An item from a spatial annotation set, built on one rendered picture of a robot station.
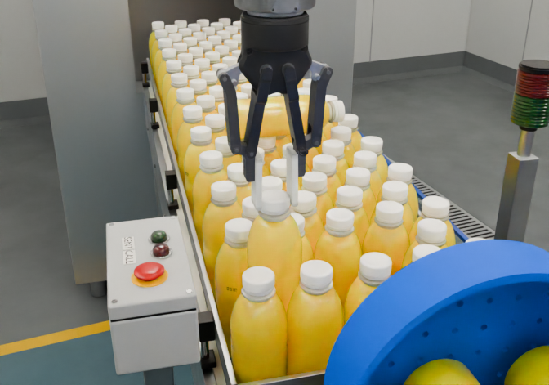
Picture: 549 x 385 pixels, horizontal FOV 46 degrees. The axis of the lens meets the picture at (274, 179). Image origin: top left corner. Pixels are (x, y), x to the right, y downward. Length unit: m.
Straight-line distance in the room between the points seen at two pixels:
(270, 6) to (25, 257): 2.54
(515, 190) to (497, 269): 0.62
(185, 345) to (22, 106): 4.08
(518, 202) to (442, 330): 0.59
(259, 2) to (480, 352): 0.42
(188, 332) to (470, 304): 0.33
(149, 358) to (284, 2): 0.43
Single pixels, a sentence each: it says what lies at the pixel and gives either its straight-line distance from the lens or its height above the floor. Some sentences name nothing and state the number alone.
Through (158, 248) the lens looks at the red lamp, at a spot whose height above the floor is 1.11.
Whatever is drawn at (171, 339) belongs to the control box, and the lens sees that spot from 0.79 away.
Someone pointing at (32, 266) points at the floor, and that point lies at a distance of 3.04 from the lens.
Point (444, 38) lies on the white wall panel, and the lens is 5.86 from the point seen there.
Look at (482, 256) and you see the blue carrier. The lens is 0.60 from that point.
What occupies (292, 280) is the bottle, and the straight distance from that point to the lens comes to 0.84.
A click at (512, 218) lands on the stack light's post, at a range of 1.22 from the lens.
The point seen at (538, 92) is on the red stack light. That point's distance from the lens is 1.13.
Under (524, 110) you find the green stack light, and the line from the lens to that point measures 1.14.
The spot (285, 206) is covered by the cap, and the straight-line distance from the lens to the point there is 0.80.
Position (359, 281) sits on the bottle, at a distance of 0.83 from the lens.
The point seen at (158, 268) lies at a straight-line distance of 0.79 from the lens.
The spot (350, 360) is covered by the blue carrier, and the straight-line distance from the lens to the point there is 0.59.
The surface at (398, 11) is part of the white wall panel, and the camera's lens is 5.54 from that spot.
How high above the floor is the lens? 1.53
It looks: 25 degrees down
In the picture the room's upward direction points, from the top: straight up
